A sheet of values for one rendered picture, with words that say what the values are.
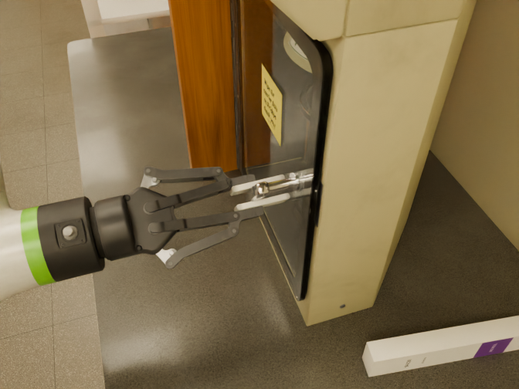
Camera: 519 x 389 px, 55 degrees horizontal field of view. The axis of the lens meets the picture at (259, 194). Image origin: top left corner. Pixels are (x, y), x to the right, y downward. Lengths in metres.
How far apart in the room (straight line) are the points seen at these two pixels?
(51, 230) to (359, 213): 0.35
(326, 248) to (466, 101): 0.51
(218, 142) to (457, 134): 0.47
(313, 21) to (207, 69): 0.45
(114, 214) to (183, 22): 0.34
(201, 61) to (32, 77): 2.53
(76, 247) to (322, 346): 0.38
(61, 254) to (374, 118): 0.36
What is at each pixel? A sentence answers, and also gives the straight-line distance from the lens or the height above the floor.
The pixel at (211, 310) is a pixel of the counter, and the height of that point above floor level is 0.94.
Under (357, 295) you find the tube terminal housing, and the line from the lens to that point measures 0.76.
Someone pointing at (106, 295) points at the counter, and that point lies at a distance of 0.84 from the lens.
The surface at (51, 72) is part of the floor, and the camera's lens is 3.33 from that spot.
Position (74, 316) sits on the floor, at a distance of 2.00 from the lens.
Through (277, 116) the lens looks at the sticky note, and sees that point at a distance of 0.62.
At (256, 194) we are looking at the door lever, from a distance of 0.58.
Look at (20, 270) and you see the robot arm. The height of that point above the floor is 1.17.
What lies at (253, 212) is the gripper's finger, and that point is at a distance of 0.63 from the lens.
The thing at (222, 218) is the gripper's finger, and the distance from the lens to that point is 0.62.
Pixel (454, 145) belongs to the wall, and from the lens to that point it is 1.09.
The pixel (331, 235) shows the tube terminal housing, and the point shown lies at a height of 1.15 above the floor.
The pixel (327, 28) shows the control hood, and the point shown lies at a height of 1.42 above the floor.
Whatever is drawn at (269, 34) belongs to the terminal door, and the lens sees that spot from 0.60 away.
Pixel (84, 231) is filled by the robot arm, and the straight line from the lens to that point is 0.59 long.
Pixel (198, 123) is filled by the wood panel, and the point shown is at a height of 1.07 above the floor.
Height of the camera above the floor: 1.61
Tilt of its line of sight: 45 degrees down
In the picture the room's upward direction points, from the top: straight up
